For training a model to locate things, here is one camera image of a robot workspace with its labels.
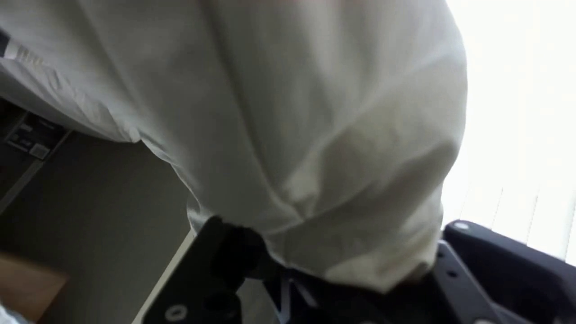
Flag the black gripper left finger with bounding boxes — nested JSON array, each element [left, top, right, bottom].
[[142, 219, 266, 324]]

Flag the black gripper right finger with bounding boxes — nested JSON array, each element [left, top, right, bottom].
[[432, 220, 576, 324]]

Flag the white pillow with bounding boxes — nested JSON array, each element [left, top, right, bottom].
[[0, 0, 466, 292]]

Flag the wooden nightstand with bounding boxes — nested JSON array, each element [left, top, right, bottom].
[[0, 253, 68, 324]]

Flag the white window blinds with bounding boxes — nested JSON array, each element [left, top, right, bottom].
[[442, 0, 576, 264]]

